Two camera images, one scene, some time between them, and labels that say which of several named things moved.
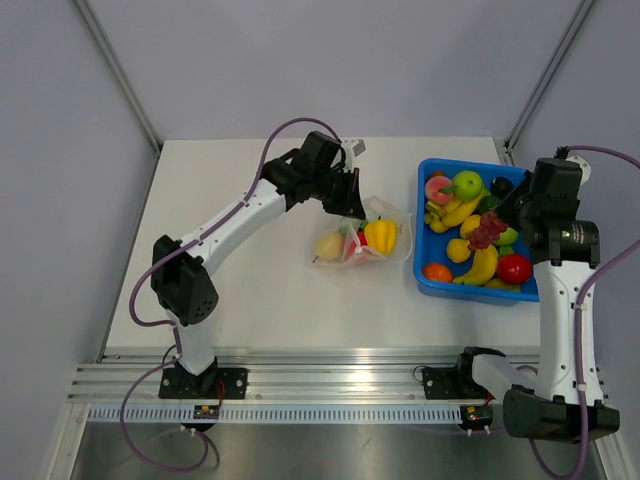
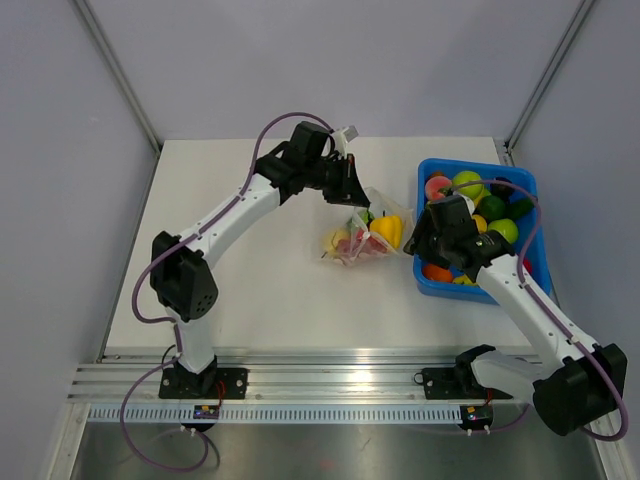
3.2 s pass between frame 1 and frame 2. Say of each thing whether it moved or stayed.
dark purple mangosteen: stayed
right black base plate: stayed
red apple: moved
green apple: stayed
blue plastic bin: stayed
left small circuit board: stayed
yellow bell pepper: moved
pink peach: stayed
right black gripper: moved
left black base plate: stayed
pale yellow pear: moved
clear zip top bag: moved
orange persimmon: stayed
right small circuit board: stayed
